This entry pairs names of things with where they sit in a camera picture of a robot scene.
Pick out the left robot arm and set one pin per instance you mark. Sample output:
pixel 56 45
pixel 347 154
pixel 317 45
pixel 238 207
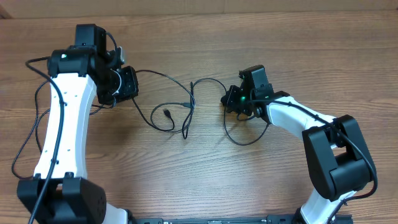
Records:
pixel 59 190

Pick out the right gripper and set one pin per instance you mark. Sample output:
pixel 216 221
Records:
pixel 229 101

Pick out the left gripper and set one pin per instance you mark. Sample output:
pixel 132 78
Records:
pixel 131 89

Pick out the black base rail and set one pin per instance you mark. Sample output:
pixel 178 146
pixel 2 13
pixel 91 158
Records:
pixel 214 221

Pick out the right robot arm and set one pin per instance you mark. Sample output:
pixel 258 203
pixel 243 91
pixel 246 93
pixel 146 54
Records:
pixel 339 162

